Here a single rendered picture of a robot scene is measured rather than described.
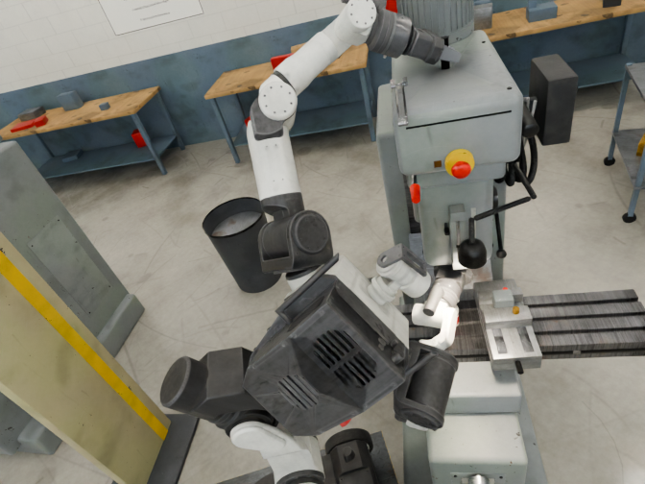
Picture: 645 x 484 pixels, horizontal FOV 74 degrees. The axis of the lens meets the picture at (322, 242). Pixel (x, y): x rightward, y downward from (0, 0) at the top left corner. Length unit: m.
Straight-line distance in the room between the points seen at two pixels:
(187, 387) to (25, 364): 1.27
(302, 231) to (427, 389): 0.42
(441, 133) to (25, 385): 1.86
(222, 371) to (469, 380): 0.95
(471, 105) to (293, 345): 0.59
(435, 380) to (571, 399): 1.76
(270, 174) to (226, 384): 0.46
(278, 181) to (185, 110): 5.44
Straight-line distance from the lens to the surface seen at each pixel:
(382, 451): 2.07
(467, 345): 1.67
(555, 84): 1.45
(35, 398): 2.23
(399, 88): 1.04
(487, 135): 0.98
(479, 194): 1.22
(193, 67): 6.01
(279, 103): 0.91
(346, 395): 0.83
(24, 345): 2.18
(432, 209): 1.23
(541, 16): 4.99
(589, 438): 2.60
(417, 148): 0.98
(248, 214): 3.41
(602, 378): 2.79
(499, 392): 1.66
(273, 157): 0.90
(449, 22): 1.28
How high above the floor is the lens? 2.27
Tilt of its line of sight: 38 degrees down
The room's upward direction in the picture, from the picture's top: 17 degrees counter-clockwise
